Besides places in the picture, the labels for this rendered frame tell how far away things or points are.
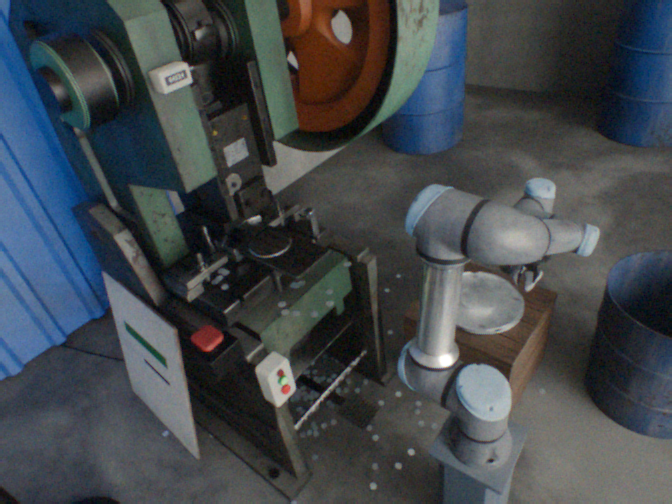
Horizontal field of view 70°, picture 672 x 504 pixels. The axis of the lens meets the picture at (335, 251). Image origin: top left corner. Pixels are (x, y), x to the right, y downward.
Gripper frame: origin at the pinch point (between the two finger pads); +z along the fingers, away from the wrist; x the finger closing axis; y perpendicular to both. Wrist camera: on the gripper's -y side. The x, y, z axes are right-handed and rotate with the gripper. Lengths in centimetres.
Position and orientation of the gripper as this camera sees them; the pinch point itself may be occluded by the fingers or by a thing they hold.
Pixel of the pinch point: (521, 286)
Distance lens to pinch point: 157.7
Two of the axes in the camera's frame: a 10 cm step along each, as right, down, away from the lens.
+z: 1.3, 7.8, 6.1
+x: -5.8, -4.4, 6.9
